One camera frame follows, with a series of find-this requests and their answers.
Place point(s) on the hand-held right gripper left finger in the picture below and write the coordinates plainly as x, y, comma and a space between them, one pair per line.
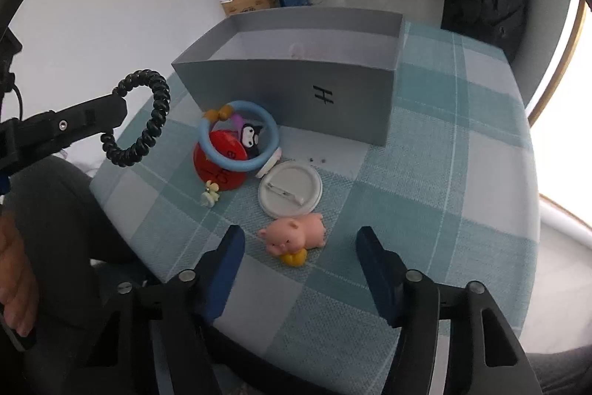
226, 274

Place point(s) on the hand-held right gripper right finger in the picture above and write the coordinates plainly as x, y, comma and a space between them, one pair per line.
375, 279

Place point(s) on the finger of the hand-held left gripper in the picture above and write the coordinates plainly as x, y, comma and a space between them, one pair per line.
69, 124

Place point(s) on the pink pig toy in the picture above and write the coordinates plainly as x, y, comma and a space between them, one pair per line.
291, 233

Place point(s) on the small flower charm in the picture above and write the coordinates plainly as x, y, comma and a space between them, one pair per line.
212, 190

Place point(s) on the red round badge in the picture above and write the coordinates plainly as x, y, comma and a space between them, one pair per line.
208, 173

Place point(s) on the white round badge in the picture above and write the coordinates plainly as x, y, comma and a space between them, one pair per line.
296, 191

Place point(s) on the black cartoon character badge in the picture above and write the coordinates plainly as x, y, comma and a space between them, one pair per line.
252, 140

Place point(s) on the grey cardboard box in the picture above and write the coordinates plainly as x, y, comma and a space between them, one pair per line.
259, 89

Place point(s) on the person's left hand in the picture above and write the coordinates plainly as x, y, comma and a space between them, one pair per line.
16, 274

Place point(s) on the person's leg in dark trousers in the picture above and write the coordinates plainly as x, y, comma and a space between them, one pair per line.
55, 228

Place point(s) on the gold curved frame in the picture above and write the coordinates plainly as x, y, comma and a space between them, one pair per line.
562, 62

